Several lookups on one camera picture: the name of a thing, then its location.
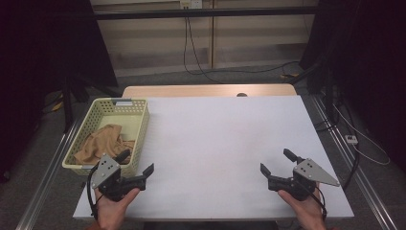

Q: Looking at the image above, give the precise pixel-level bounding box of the tan cloth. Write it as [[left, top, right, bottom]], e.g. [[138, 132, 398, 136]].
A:
[[74, 124, 137, 166]]

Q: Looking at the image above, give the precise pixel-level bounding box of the person's right hand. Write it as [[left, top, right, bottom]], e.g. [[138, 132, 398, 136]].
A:
[[277, 187, 327, 230]]

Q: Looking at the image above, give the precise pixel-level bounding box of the thick black cable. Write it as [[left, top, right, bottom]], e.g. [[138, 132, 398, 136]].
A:
[[342, 142, 361, 191]]

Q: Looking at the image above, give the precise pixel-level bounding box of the black hanging power cable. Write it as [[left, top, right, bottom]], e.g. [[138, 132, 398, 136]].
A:
[[182, 15, 224, 84]]

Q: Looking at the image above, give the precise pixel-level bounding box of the black tripod stand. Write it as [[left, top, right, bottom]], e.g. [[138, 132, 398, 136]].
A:
[[60, 74, 124, 134]]

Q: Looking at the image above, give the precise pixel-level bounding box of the pale yellow plastic basket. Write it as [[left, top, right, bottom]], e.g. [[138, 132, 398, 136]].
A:
[[61, 97, 151, 178]]

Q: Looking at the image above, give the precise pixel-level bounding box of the black curtain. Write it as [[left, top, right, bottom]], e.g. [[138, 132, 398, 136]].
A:
[[299, 0, 406, 175], [0, 0, 120, 181]]

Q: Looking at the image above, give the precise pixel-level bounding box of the white cable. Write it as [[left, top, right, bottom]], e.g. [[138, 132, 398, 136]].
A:
[[331, 103, 391, 167]]

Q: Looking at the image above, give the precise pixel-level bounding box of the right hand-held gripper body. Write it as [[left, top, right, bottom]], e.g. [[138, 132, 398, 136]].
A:
[[267, 158, 341, 202]]

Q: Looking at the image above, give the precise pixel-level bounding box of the white wall socket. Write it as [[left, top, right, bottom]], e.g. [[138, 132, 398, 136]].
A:
[[179, 0, 204, 10]]

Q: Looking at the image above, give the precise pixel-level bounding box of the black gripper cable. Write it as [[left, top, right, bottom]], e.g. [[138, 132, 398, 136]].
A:
[[86, 164, 104, 221], [301, 180, 327, 222]]

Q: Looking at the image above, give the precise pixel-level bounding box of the person's left hand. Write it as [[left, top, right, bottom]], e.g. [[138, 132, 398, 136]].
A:
[[94, 187, 142, 230]]

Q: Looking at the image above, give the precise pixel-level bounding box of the black floor cable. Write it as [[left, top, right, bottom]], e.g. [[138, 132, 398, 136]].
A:
[[204, 60, 300, 76]]

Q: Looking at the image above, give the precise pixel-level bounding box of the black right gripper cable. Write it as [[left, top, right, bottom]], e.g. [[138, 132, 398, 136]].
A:
[[301, 180, 327, 222]]

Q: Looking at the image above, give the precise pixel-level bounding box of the aluminium rail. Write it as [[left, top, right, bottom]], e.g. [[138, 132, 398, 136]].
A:
[[14, 116, 82, 230], [309, 95, 399, 230]]

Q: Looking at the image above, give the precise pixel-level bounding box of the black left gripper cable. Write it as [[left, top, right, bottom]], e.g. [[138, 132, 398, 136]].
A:
[[86, 164, 104, 221]]

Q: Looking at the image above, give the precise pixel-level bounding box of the black horizontal metal bar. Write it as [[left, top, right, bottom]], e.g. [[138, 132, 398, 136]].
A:
[[94, 6, 320, 21]]

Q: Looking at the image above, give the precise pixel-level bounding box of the white table board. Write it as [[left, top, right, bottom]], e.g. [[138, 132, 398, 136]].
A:
[[72, 95, 355, 222]]

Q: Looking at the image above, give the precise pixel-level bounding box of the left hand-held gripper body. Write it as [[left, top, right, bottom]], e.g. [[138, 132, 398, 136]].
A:
[[90, 153, 147, 203]]

